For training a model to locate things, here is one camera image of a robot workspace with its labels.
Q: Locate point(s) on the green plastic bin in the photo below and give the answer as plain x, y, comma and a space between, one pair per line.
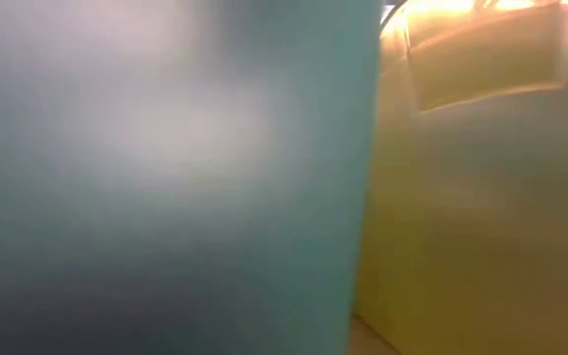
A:
165, 197

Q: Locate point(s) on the yellow plastic bin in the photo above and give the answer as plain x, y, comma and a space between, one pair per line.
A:
486, 222

